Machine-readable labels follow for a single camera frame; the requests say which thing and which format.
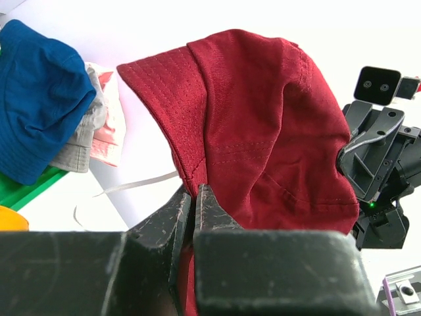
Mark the blue bucket hat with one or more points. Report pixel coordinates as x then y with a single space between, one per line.
45 92

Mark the grey bucket hat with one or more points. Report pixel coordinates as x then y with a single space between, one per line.
75 155

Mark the pink bucket hat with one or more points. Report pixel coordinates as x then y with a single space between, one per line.
108 141

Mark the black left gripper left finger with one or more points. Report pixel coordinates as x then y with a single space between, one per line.
160 238

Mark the aluminium front rail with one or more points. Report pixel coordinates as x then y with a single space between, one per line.
401 296

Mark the dark red bucket hat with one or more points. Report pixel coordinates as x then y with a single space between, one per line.
254 118

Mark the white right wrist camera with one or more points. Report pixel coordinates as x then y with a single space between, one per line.
381 86

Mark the green plastic tray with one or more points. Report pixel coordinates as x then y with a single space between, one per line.
15 196

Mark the yellow bucket hat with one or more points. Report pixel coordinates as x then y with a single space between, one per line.
10 220

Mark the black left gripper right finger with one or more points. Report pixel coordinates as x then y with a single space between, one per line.
213 225

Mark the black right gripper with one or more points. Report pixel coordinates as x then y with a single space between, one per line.
382 163

